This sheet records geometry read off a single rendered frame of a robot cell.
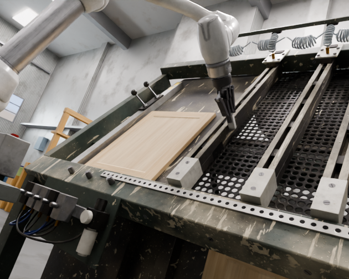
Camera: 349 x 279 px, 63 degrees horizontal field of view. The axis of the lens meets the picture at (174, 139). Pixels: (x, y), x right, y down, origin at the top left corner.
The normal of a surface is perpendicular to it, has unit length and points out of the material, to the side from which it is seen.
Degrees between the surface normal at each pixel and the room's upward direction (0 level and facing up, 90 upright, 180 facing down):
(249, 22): 90
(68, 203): 90
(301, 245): 56
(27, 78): 90
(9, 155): 90
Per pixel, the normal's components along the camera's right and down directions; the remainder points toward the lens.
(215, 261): -0.55, -0.39
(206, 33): -0.43, 0.40
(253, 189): -0.28, -0.84
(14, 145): 0.78, 0.08
